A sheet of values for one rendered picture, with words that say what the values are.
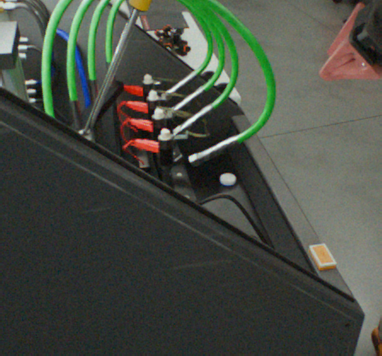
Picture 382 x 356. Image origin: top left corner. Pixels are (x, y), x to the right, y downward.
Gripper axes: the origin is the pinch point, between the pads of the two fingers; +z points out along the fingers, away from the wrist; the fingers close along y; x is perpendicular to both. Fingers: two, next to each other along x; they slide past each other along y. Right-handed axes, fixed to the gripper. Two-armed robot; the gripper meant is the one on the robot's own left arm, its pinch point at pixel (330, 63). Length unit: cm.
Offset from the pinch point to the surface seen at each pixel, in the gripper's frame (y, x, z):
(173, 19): -85, -10, 86
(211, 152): 5.2, 0.3, 24.4
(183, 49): -58, -5, 68
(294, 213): -2.1, 24.5, 29.6
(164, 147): 1.6, -3.8, 36.0
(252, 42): -0.5, -8.9, 7.0
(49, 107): 9.5, -24.0, 38.7
